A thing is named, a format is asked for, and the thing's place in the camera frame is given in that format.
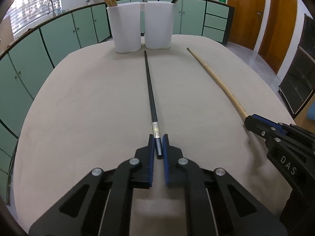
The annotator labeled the wooden door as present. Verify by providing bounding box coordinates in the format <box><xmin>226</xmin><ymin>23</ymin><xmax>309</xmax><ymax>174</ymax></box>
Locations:
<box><xmin>258</xmin><ymin>0</ymin><xmax>297</xmax><ymax>73</ymax></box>
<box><xmin>228</xmin><ymin>0</ymin><xmax>266</xmax><ymax>50</ymax></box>

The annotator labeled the black chopstick silver band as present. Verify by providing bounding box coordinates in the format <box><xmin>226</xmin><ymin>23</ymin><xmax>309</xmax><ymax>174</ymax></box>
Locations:
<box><xmin>144</xmin><ymin>51</ymin><xmax>163</xmax><ymax>159</ymax></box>

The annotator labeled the sink faucet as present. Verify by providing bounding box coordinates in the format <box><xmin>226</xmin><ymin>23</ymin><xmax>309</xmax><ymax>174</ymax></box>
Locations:
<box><xmin>48</xmin><ymin>0</ymin><xmax>56</xmax><ymax>18</ymax></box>

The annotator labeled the white holder cup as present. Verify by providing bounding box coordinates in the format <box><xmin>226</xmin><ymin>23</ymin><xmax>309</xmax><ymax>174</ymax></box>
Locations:
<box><xmin>144</xmin><ymin>1</ymin><xmax>176</xmax><ymax>50</ymax></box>
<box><xmin>107</xmin><ymin>2</ymin><xmax>142</xmax><ymax>54</ymax></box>

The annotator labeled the dark glass cabinet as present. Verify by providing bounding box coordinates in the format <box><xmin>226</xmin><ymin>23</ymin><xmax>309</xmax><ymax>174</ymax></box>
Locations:
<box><xmin>279</xmin><ymin>15</ymin><xmax>314</xmax><ymax>117</ymax></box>

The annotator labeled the window with blinds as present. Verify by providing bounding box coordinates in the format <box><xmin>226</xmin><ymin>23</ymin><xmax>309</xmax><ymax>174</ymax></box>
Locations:
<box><xmin>6</xmin><ymin>0</ymin><xmax>61</xmax><ymax>34</ymax></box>

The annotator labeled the right wooden door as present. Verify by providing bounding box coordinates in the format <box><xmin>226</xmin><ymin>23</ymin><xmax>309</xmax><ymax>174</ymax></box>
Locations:
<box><xmin>258</xmin><ymin>0</ymin><xmax>297</xmax><ymax>73</ymax></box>

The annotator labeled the left wooden door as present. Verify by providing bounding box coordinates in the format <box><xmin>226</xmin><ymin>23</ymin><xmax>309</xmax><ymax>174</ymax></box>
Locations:
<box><xmin>228</xmin><ymin>0</ymin><xmax>266</xmax><ymax>50</ymax></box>

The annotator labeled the left white holder cup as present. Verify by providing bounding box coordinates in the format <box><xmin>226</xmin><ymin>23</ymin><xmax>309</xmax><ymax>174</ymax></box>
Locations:
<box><xmin>107</xmin><ymin>2</ymin><xmax>142</xmax><ymax>54</ymax></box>

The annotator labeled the right white holder cup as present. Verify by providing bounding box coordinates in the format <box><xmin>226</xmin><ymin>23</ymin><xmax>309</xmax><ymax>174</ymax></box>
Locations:
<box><xmin>144</xmin><ymin>1</ymin><xmax>176</xmax><ymax>50</ymax></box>

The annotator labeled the plain bamboo chopstick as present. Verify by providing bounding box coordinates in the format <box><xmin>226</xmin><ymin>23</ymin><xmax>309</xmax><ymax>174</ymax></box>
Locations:
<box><xmin>186</xmin><ymin>47</ymin><xmax>248</xmax><ymax>121</ymax></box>

